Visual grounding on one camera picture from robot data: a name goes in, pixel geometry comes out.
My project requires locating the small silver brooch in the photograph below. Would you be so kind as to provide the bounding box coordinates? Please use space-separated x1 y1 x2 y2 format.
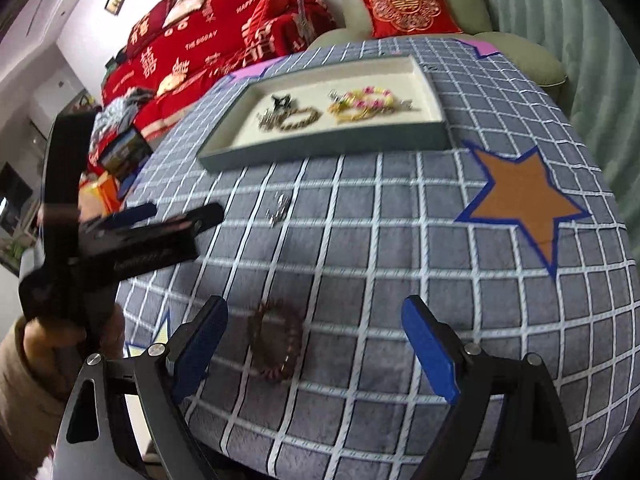
266 193 292 229

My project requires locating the brown wooden bead bracelet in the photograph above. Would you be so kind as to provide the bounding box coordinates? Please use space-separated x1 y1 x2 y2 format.
246 299 305 385

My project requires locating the silver pink gem brooch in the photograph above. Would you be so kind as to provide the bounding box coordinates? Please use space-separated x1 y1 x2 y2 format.
257 110 280 131

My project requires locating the black hair claw clip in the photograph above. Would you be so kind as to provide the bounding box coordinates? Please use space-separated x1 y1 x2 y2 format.
271 94 295 114

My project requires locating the olive beaded bracelet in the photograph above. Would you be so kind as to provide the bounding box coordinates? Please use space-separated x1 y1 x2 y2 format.
274 105 324 134

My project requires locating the yellow cord flower bracelet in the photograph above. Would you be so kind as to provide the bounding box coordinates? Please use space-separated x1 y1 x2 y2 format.
326 98 386 125

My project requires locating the pink yellow bead bracelet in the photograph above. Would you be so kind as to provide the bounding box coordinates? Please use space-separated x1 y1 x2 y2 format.
344 84 399 111

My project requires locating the silver rhinestone hair clip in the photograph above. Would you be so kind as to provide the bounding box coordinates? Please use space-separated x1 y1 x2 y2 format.
392 100 418 112

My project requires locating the silver pearl earring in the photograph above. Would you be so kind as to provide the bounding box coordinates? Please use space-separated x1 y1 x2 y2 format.
329 90 346 103

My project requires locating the person left hand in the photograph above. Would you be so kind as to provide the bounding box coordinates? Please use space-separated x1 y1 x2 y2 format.
23 304 125 398

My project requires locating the orange red gift bag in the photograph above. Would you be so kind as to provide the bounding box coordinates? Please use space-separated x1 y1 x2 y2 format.
78 172 122 221

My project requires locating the white star blue border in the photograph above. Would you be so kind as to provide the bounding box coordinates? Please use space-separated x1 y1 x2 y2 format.
124 311 171 358

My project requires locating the dark landscape box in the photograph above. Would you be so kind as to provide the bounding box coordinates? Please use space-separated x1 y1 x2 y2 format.
99 126 153 183

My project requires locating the grey clothes pile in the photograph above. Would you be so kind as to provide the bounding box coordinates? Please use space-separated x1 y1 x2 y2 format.
89 87 155 152

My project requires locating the grey checked tablecloth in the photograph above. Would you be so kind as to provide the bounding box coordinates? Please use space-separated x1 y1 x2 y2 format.
117 39 639 479

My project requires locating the grey tray cream lining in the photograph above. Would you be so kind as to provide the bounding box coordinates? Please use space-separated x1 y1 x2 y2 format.
198 55 451 172

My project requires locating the pink star left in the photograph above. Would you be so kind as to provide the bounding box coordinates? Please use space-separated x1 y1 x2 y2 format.
229 56 284 79

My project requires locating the pink star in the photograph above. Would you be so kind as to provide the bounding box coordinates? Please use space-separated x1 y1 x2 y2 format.
229 56 284 79
454 37 501 60

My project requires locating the brown star blue border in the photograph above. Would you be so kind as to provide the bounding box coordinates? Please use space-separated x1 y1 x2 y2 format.
456 141 590 278

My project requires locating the dark red pillow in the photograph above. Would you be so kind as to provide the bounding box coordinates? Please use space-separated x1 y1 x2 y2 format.
125 0 177 60

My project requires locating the red wedding sofa cover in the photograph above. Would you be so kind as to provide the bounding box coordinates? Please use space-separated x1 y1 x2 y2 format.
101 0 336 141

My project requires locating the cream green pillow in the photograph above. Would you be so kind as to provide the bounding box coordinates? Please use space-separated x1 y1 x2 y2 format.
163 0 206 28

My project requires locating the red gold embroidered cushion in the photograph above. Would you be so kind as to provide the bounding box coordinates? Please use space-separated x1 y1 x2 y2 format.
362 0 463 39

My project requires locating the pink star right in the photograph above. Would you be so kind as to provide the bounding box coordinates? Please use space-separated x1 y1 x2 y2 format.
454 37 501 60

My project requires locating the green recliner armchair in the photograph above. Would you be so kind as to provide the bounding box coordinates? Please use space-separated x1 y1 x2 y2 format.
311 0 566 93

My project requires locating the teal curtain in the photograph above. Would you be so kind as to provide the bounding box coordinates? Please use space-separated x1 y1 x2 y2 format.
462 0 640 196

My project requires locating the camera stand pole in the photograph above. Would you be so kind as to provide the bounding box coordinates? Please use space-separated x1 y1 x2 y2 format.
296 0 316 44

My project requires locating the small picture frame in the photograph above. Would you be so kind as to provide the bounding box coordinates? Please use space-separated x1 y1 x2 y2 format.
104 0 125 16

